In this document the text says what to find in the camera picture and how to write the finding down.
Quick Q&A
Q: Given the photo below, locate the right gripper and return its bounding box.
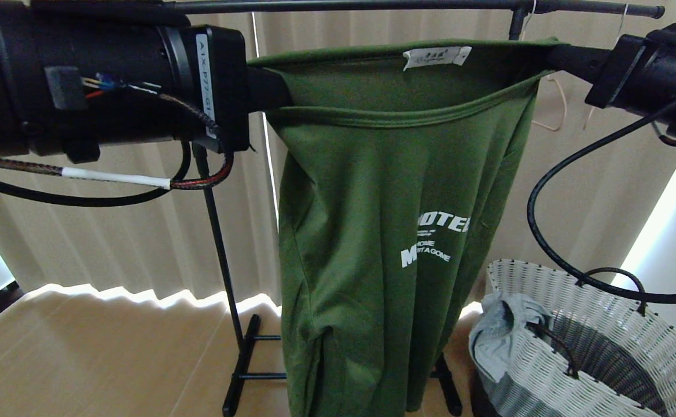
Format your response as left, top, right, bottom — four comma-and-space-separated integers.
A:
585, 23, 676, 140

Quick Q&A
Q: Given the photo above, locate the pink clothes hanger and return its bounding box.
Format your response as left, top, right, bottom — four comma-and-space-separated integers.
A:
583, 5, 628, 131
517, 0, 567, 133

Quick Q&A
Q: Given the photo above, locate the pale blue garment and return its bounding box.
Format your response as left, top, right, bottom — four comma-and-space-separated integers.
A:
468, 291, 553, 383

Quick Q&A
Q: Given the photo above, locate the beige curtain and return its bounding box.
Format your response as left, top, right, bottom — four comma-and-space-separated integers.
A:
0, 0, 676, 318

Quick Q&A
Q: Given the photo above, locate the green long-sleeved shirt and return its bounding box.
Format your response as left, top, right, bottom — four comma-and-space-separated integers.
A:
247, 38, 570, 417

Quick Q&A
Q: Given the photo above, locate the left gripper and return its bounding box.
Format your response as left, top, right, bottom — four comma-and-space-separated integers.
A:
0, 0, 252, 164

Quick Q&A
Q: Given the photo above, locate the white laundry basket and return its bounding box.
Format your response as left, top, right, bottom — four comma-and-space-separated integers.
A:
468, 259, 676, 417

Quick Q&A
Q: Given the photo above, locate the black clothes rack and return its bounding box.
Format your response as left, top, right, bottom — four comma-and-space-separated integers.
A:
164, 0, 666, 417

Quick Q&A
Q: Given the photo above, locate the black cable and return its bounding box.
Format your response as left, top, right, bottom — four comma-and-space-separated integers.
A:
0, 142, 191, 208
527, 75, 676, 305

